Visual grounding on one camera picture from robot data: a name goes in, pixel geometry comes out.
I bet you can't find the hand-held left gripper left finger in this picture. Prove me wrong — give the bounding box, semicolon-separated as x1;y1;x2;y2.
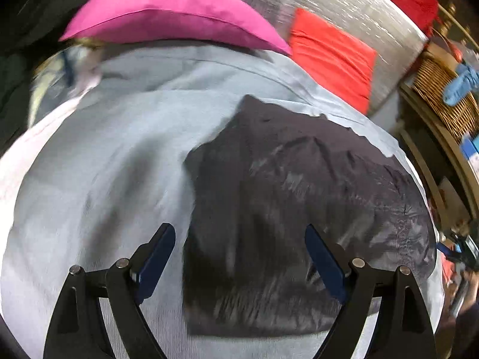
43;223;176;359

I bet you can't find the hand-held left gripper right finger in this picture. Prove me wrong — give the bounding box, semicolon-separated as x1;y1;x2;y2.
304;224;438;359

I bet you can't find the dark quilted zip jacket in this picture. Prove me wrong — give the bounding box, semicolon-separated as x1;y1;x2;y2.
181;95;438;339

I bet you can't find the wooden shelf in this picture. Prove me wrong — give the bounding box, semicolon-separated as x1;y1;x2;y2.
397;82;479;232

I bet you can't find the blue cardboard box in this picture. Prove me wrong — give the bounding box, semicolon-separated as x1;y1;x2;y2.
460;135;479;165

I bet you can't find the light blue bed sheet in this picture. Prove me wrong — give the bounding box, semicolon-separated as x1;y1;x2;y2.
0;41;446;359

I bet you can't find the blue cloth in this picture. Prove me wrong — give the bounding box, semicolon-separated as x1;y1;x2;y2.
443;63;479;106

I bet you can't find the wicker basket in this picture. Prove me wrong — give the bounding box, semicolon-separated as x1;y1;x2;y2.
412;54;479;143

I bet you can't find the red pillow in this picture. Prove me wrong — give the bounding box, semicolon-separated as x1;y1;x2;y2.
288;8;377;115

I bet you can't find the clear plastic bag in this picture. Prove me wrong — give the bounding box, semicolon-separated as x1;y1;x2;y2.
32;39;103;98

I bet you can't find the wooden railing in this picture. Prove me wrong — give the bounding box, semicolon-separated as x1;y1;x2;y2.
423;0;479;51

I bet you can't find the silver foil insulation mat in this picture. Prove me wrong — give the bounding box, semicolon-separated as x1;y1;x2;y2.
219;0;429;115

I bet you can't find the pink pillow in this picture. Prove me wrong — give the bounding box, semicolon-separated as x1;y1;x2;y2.
59;0;293;56

